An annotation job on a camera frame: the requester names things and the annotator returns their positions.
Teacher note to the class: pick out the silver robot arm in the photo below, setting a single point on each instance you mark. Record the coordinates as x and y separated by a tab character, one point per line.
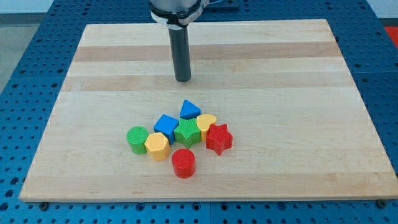
176	14

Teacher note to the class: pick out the blue cube block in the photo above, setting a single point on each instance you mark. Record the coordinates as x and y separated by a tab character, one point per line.
166	125

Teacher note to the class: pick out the wooden board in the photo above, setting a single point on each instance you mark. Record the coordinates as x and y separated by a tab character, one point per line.
300	128

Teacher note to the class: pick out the yellow heart block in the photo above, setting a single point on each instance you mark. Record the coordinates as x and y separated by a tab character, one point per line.
203	124

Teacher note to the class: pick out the blue triangle block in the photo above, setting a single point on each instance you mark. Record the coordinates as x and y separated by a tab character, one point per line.
189	110

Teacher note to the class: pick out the green star block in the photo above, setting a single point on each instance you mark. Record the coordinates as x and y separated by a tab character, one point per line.
187	132

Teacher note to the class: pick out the red star block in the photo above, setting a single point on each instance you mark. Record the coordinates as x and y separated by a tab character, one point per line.
219	138

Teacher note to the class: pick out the red cylinder block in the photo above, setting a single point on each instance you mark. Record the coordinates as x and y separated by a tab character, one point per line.
183	161

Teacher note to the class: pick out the yellow hexagon block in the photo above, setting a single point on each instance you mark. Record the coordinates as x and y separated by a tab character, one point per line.
157	146

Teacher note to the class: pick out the green cylinder block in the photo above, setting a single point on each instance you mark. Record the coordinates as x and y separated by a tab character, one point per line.
136	138

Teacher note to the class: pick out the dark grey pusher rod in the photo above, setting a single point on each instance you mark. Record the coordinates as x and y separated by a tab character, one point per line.
179	44

